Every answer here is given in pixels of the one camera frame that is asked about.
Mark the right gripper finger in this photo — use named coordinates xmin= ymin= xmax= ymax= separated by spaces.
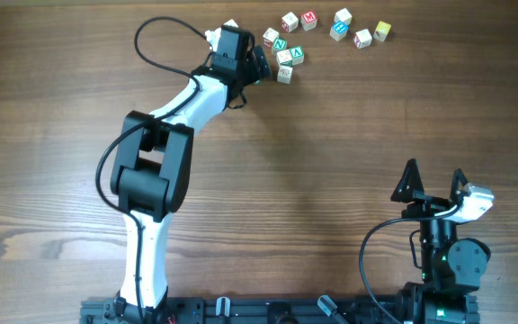
xmin=390 ymin=158 xmax=424 ymax=203
xmin=450 ymin=168 xmax=468 ymax=203

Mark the plain white picture block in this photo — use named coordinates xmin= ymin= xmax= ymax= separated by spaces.
xmin=277 ymin=66 xmax=293 ymax=85

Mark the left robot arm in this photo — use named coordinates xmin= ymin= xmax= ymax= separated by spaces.
xmin=106 ymin=24 xmax=271 ymax=323

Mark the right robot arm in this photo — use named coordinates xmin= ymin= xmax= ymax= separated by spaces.
xmin=391 ymin=158 xmax=495 ymax=323

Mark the white block green N side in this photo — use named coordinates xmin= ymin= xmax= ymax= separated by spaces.
xmin=276 ymin=49 xmax=293 ymax=67

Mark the green N letter block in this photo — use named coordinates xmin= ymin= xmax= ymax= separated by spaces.
xmin=272 ymin=38 xmax=288 ymax=55

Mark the white block red side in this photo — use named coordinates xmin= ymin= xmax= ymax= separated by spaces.
xmin=263 ymin=28 xmax=280 ymax=48

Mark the green V letter block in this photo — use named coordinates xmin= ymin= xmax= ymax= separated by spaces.
xmin=290 ymin=46 xmax=305 ymax=66

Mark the white block far left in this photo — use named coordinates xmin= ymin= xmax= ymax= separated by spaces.
xmin=225 ymin=19 xmax=238 ymax=28

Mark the white block red edge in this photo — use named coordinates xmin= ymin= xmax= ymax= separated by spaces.
xmin=281 ymin=12 xmax=299 ymax=33

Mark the red M letter block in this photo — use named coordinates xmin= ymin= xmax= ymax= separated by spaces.
xmin=300 ymin=11 xmax=318 ymax=31

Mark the blue top block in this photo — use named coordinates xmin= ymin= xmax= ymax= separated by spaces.
xmin=330 ymin=21 xmax=349 ymax=41

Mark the white block yellow side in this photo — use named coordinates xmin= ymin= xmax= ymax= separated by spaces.
xmin=334 ymin=8 xmax=353 ymax=25

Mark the white block red trim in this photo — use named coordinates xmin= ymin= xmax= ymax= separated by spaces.
xmin=353 ymin=29 xmax=373 ymax=49

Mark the yellow top block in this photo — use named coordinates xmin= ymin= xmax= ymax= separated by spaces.
xmin=373 ymin=21 xmax=391 ymax=41

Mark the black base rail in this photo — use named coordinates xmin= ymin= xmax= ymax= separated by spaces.
xmin=78 ymin=294 xmax=480 ymax=324

